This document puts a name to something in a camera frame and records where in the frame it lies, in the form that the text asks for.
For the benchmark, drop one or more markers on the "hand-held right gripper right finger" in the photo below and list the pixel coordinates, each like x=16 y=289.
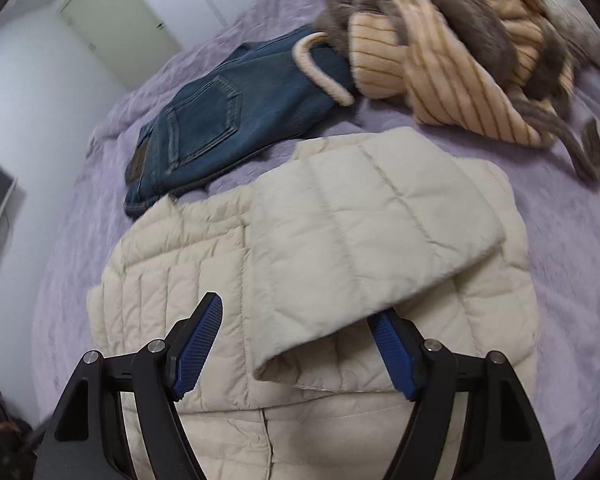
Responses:
x=392 y=345

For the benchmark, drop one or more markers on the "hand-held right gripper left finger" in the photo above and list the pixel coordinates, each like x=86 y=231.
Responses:
x=199 y=341

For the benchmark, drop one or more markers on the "cream puffer jacket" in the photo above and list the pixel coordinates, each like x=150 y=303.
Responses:
x=330 y=220

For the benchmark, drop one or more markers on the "lavender fleece blanket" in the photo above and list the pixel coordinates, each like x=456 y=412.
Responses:
x=560 y=245

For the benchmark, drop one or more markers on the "dark cloth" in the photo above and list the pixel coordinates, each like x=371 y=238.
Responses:
x=0 y=410

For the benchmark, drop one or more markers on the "blue denim jeans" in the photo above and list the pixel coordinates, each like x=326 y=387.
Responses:
x=215 y=125

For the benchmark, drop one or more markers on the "tan striped brown fleece robe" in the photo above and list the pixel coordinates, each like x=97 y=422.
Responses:
x=445 y=45

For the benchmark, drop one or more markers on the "white door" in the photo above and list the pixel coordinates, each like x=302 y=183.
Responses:
x=125 y=20

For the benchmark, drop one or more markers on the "beige textured pillow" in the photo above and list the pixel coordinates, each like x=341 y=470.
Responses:
x=580 y=15

